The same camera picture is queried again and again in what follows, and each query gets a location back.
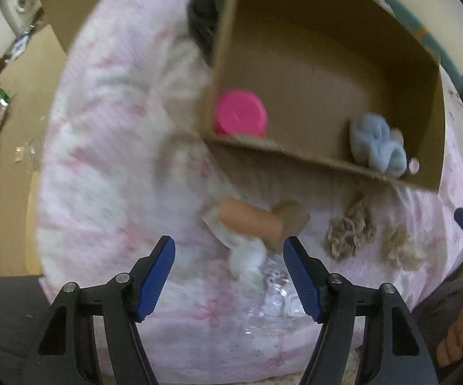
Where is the brown cardboard box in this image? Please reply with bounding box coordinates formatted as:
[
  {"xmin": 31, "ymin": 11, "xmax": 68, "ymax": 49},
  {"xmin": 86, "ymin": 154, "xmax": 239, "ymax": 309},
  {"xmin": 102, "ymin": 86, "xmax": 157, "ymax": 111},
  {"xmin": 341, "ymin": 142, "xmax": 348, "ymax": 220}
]
[{"xmin": 198, "ymin": 0, "xmax": 445, "ymax": 193}]

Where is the person's right hand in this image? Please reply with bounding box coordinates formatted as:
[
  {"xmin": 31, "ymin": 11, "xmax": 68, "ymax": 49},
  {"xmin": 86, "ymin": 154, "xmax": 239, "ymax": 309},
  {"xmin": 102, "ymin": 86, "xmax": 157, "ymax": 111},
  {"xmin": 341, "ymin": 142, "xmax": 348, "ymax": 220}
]
[{"xmin": 436, "ymin": 289, "xmax": 463, "ymax": 367}]

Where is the beige cabinet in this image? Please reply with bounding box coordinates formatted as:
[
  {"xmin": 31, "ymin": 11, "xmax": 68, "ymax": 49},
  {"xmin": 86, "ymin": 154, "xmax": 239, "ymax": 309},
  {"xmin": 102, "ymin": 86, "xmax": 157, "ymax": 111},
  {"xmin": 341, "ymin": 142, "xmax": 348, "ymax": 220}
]
[{"xmin": 39, "ymin": 0, "xmax": 98, "ymax": 55}]

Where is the clear plastic bag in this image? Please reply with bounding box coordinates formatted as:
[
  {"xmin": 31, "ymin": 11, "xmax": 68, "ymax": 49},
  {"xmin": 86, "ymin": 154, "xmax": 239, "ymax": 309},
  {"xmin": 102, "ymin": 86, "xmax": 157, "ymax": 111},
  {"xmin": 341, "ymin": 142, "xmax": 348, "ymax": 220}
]
[{"xmin": 247, "ymin": 259, "xmax": 308, "ymax": 338}]

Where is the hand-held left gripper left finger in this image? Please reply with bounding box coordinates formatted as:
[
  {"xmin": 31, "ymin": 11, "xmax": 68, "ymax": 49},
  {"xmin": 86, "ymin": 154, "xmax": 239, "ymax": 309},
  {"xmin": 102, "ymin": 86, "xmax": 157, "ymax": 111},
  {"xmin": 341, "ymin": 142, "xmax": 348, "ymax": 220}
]
[{"xmin": 18, "ymin": 235, "xmax": 176, "ymax": 385}]

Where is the pink plastic cup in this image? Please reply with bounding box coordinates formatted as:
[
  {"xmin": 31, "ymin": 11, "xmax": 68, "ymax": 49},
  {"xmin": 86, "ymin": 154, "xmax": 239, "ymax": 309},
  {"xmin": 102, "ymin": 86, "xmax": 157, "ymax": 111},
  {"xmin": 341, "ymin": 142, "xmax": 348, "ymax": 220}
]
[{"xmin": 214, "ymin": 90, "xmax": 269, "ymax": 138}]

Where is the blue fluffy scrunchie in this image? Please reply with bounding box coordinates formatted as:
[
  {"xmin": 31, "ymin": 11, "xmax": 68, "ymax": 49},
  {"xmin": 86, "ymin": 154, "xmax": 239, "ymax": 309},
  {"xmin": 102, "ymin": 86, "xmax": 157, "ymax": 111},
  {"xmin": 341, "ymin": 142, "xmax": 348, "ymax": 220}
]
[{"xmin": 349, "ymin": 112, "xmax": 408, "ymax": 179}]

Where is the beige silicone tube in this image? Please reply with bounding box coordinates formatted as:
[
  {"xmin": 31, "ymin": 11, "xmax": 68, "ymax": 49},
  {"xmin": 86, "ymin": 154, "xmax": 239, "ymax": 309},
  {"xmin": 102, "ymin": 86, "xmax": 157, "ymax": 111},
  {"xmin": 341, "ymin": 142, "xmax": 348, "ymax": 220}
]
[{"xmin": 219, "ymin": 197, "xmax": 311, "ymax": 251}]

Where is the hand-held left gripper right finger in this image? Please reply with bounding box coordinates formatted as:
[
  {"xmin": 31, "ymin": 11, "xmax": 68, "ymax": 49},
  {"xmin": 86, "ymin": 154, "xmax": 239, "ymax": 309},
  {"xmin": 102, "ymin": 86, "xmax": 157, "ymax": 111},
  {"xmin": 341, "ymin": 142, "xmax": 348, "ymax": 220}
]
[{"xmin": 283, "ymin": 236, "xmax": 438, "ymax": 385}]

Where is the black cloth bag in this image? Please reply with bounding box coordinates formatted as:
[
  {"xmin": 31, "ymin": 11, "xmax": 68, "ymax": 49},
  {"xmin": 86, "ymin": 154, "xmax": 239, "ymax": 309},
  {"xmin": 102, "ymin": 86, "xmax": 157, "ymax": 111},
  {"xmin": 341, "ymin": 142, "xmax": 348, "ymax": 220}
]
[{"xmin": 186, "ymin": 0, "xmax": 232, "ymax": 67}]

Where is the beige lace scrunchie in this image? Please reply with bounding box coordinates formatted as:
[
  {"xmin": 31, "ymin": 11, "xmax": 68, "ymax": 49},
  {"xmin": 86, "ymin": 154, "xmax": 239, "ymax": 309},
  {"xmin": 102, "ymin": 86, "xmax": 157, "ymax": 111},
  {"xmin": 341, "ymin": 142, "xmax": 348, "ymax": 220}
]
[{"xmin": 324, "ymin": 194, "xmax": 377, "ymax": 261}]

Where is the teal bed cushion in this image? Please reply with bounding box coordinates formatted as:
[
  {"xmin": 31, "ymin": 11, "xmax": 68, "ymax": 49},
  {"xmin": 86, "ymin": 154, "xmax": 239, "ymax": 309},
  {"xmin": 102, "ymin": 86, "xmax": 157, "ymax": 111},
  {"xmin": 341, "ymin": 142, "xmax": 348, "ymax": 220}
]
[{"xmin": 384, "ymin": 0, "xmax": 463, "ymax": 109}]

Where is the beige knitted scrunchie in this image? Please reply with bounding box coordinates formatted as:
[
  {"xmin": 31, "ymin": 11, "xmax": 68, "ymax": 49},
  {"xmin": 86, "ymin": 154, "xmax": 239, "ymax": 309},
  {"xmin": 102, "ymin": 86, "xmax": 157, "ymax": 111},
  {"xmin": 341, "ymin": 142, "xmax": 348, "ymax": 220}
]
[{"xmin": 382, "ymin": 225, "xmax": 426, "ymax": 270}]

